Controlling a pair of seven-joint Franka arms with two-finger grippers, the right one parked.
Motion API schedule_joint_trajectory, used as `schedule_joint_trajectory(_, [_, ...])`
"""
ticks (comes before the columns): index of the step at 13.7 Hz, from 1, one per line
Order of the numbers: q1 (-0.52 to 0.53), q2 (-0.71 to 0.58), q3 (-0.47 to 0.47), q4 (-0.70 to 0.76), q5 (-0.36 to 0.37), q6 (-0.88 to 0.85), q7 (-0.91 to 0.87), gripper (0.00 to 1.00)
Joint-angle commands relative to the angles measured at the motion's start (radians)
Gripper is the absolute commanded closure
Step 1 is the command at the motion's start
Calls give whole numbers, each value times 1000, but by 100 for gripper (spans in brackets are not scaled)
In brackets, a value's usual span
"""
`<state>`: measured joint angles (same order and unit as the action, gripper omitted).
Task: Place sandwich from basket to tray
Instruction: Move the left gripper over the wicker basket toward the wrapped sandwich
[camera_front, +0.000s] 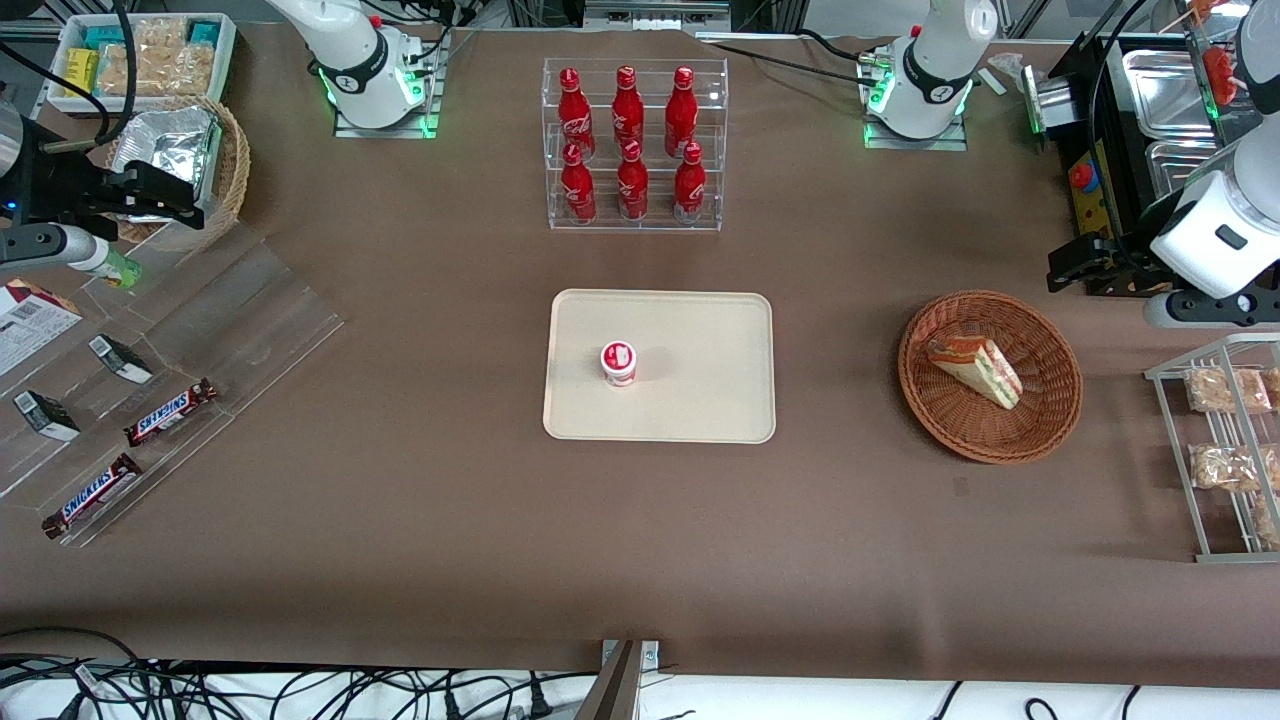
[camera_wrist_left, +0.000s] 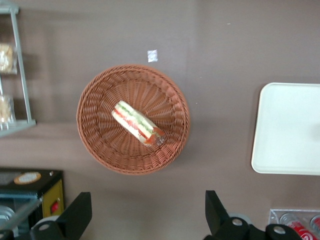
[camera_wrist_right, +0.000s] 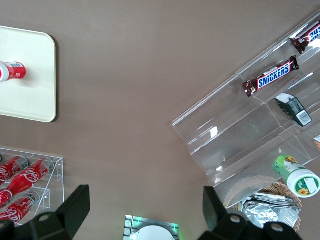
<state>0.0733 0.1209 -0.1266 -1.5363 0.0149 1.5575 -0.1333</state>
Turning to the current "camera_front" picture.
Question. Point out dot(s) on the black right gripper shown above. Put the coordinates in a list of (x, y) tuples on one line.
[(62, 183)]

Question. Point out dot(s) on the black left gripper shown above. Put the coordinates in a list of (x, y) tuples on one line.
[(1118, 262)]

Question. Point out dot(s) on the triangle sandwich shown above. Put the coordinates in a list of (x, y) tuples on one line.
[(975, 370)]

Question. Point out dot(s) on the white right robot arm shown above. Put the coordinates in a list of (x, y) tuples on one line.
[(350, 55)]

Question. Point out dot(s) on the tan wicker basket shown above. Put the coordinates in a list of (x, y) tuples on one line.
[(235, 170)]

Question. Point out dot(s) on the steel tray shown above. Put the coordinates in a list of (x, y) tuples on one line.
[(1175, 165), (1165, 95)]

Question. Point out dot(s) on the round brown wicker basket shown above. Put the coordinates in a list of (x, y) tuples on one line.
[(1040, 420)]

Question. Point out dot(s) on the beige plastic tray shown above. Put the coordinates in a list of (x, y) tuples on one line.
[(700, 370)]

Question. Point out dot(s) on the silver foil bag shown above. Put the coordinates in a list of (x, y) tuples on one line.
[(170, 135)]

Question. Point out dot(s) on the green drink bottle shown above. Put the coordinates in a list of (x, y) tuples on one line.
[(122, 271)]

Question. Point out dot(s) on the red emergency stop button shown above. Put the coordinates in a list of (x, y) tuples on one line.
[(1082, 176)]

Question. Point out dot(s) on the clear bag of snacks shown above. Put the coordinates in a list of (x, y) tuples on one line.
[(125, 70), (185, 68)]

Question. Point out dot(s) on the clear acrylic stepped display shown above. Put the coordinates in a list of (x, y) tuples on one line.
[(250, 320)]

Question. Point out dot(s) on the yellow snack box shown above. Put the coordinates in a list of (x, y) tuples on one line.
[(81, 70)]

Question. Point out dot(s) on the white plastic bin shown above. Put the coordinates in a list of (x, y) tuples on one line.
[(225, 55)]

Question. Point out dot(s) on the black yellow control box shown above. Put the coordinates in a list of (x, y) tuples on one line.
[(1085, 100)]

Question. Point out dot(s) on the small black white packet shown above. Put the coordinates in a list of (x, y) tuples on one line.
[(120, 359), (46, 415)]

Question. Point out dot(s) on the teal snack box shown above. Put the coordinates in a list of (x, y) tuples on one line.
[(204, 32), (103, 37)]

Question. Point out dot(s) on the red white printed box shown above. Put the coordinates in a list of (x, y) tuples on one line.
[(30, 325)]

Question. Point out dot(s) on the clear bag of crackers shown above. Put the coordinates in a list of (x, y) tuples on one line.
[(1268, 522), (1225, 467), (1225, 390)]

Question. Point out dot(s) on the snickers chocolate bar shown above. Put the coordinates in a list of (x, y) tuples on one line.
[(170, 412), (92, 496)]

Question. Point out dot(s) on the crumpled clear plastic wrapper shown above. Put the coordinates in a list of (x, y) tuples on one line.
[(1005, 65)]

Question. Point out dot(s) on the red cola bottle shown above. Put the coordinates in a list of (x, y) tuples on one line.
[(681, 108), (627, 105), (689, 190), (572, 110), (632, 188), (578, 190)]

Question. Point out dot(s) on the clear acrylic bottle rack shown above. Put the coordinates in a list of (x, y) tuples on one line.
[(640, 225)]

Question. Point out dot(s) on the brown table cover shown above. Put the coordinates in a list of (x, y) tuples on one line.
[(450, 550)]

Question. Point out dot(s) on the red white yogurt cup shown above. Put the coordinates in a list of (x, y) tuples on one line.
[(619, 363)]

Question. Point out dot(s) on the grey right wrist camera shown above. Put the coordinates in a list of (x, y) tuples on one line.
[(55, 247)]

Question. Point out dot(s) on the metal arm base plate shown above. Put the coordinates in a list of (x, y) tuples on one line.
[(385, 132), (915, 143)]

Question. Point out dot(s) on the aluminium frame profile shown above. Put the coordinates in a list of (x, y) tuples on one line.
[(655, 15)]

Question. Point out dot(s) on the metal table bracket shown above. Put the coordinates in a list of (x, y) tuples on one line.
[(622, 680)]

